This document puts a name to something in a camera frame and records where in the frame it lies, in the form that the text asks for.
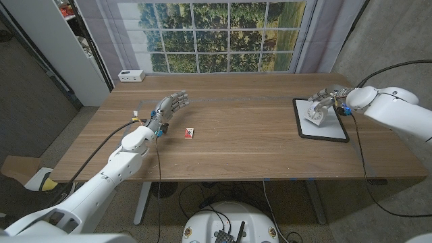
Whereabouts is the black-framed whiteboard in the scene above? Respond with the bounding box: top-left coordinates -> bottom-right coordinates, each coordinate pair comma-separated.
292,97 -> 350,144

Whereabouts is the white cabinet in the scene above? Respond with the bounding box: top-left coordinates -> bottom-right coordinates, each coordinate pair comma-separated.
0,0 -> 115,107

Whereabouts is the printed window backdrop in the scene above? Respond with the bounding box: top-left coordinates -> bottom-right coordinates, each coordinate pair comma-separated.
74,0 -> 367,84

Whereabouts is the thin black left wrist cable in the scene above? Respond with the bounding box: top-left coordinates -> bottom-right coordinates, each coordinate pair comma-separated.
154,135 -> 163,243

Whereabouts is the grey table leg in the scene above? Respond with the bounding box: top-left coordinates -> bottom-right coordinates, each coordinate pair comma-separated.
305,180 -> 327,225

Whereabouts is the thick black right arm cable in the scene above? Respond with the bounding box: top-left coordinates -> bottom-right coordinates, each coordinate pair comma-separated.
356,59 -> 432,89

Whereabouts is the brown cardboard box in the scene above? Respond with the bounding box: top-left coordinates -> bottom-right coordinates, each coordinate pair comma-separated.
0,155 -> 42,186

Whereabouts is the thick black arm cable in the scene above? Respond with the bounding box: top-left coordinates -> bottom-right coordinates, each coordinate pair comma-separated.
43,118 -> 149,209
356,59 -> 432,89

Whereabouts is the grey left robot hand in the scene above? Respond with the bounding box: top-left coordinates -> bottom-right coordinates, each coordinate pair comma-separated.
145,90 -> 190,138

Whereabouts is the white table leg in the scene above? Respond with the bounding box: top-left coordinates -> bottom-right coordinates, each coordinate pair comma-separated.
132,181 -> 153,226

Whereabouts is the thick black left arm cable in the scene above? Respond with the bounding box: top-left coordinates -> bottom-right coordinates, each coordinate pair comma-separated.
43,118 -> 149,209

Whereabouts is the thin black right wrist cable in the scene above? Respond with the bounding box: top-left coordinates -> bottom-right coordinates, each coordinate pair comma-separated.
350,113 -> 432,219

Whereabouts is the white round kitchen timer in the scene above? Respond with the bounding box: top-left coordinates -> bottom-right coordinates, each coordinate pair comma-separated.
303,103 -> 329,127

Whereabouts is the white power strip box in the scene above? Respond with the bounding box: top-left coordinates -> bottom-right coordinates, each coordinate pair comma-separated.
117,70 -> 146,83

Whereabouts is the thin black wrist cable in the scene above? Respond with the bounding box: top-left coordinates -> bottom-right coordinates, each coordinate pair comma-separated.
350,113 -> 432,219
154,135 -> 163,243

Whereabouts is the white robot torso base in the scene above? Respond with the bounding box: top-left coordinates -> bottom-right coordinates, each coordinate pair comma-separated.
181,200 -> 280,243

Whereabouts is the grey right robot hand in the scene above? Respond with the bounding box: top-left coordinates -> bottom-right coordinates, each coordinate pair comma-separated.
307,86 -> 354,117

